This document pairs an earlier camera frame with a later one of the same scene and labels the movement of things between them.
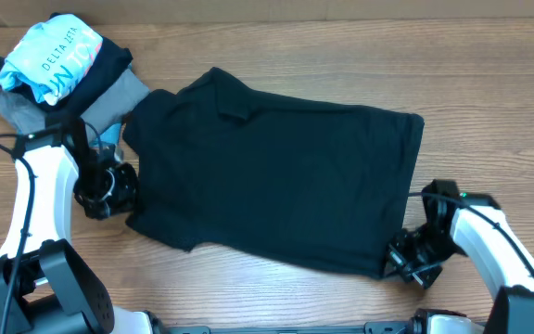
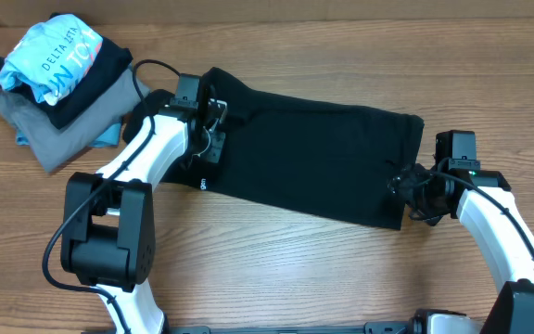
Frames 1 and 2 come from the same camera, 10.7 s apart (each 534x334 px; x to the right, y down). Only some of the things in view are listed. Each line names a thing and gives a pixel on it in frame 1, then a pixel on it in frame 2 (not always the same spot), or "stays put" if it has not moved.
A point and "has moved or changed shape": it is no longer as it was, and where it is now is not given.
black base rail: [374, 327] stays put
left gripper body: [106, 192] → [211, 147]
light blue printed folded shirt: [52, 57] stays put
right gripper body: [421, 257] → [420, 197]
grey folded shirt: [22, 115] stays put
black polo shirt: [222, 165] has moved or changed shape
